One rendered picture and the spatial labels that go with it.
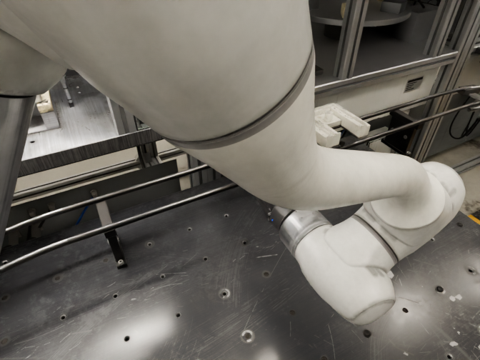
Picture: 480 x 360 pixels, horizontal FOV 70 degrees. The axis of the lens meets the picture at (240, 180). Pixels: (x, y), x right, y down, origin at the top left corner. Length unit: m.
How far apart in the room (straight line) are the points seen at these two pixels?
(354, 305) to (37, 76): 0.47
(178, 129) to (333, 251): 0.44
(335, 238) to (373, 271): 0.07
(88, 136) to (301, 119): 0.76
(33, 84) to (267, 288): 0.65
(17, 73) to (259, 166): 0.16
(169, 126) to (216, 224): 0.77
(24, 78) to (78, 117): 0.74
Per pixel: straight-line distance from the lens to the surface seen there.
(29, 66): 0.26
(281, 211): 0.64
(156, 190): 1.22
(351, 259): 0.55
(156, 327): 0.78
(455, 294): 0.92
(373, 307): 0.55
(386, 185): 0.39
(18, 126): 0.29
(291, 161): 0.21
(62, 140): 0.92
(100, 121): 0.96
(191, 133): 0.16
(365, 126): 0.98
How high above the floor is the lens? 1.36
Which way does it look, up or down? 40 degrees down
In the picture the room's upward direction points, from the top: straight up
